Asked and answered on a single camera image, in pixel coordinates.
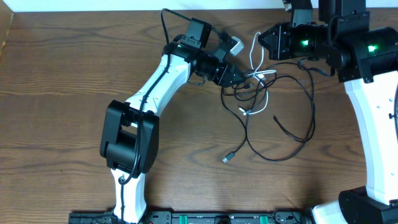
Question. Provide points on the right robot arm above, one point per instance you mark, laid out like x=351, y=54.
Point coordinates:
x=365, y=61

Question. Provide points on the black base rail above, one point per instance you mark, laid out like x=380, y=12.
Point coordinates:
x=282, y=216

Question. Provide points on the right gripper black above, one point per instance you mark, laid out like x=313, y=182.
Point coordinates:
x=285, y=32

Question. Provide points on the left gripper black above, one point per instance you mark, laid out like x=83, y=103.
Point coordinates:
x=225, y=73

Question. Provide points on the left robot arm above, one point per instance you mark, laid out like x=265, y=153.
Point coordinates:
x=130, y=137

